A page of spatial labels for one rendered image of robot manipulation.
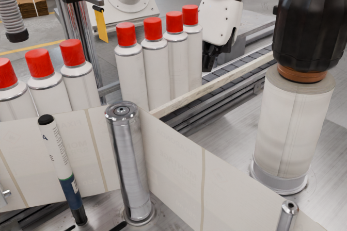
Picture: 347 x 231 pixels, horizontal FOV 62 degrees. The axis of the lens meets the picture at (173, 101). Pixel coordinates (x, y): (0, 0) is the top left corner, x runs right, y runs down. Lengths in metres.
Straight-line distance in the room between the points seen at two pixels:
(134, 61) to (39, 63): 0.16
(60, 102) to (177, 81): 0.24
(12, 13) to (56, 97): 0.15
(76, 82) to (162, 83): 0.18
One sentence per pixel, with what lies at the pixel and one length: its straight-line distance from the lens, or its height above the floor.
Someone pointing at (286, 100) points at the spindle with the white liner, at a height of 1.05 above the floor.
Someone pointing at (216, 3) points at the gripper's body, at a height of 1.08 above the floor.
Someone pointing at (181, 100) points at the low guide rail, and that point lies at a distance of 0.61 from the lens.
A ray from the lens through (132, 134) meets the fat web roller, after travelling 0.33.
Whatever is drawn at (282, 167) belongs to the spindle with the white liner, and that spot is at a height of 0.94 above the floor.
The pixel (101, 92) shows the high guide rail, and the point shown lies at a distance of 0.58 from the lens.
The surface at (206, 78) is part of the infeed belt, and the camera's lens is 0.76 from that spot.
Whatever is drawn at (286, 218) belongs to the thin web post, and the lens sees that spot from 0.24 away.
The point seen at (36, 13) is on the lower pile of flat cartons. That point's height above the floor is 0.04.
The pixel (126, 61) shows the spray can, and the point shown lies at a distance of 0.53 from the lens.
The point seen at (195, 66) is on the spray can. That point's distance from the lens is 0.64.
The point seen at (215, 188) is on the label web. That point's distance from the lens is 0.30.
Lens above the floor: 1.25
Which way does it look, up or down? 34 degrees down
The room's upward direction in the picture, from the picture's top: 3 degrees counter-clockwise
